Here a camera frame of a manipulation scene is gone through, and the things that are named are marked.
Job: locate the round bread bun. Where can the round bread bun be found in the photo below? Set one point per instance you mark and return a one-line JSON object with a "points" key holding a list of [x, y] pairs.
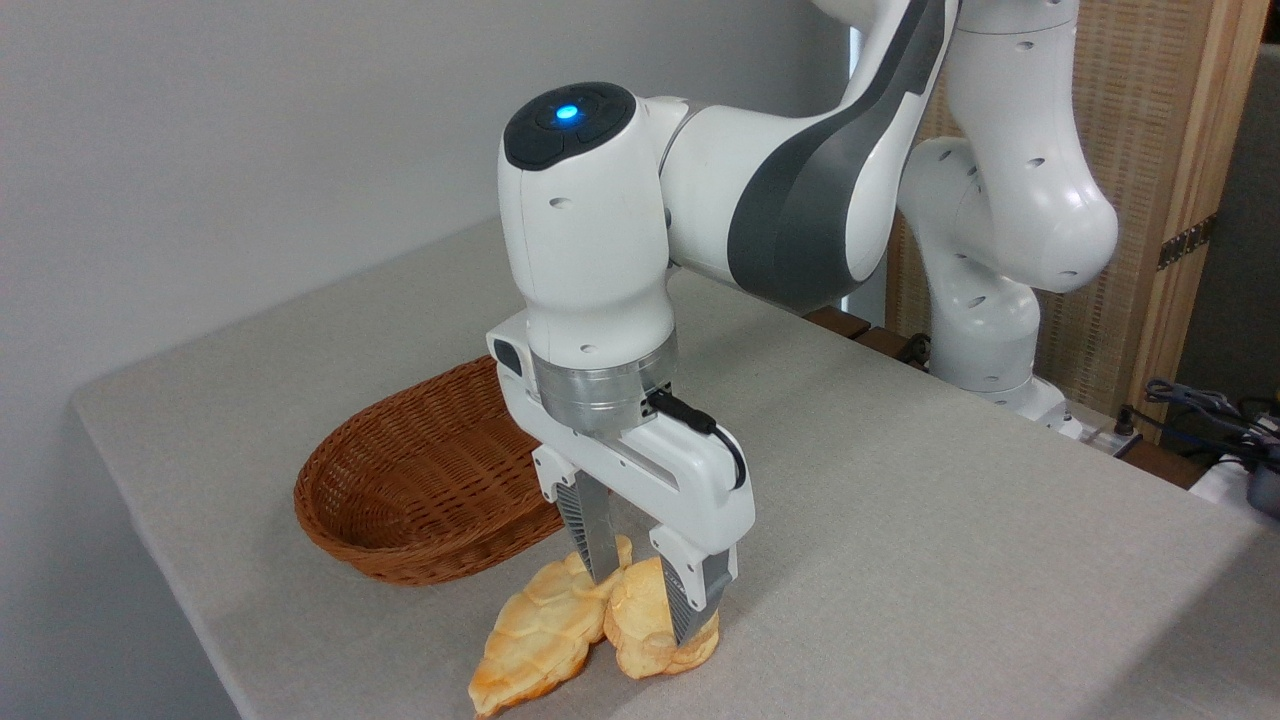
{"points": [[640, 625]]}

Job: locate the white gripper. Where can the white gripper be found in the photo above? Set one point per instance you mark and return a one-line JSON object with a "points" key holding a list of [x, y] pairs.
{"points": [[690, 480]]}

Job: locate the wooden woven screen panel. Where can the wooden woven screen panel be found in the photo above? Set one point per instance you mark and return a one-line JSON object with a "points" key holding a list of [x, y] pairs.
{"points": [[1150, 100]]}

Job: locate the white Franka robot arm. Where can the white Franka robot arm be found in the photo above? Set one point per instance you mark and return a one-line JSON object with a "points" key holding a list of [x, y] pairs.
{"points": [[590, 230]]}

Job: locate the brown wicker oval basket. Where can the brown wicker oval basket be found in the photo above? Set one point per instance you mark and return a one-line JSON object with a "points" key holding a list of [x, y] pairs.
{"points": [[420, 470]]}

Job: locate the metal hinge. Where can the metal hinge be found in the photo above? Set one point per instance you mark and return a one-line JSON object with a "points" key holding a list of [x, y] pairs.
{"points": [[1187, 242]]}

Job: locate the long braided bread loaf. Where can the long braided bread loaf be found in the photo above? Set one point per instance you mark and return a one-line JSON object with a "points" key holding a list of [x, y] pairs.
{"points": [[540, 640]]}

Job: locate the grey tablecloth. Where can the grey tablecloth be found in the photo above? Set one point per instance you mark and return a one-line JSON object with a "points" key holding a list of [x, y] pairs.
{"points": [[900, 520]]}

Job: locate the brown wooden block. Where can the brown wooden block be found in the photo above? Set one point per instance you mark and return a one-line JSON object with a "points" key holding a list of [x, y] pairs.
{"points": [[842, 324]]}

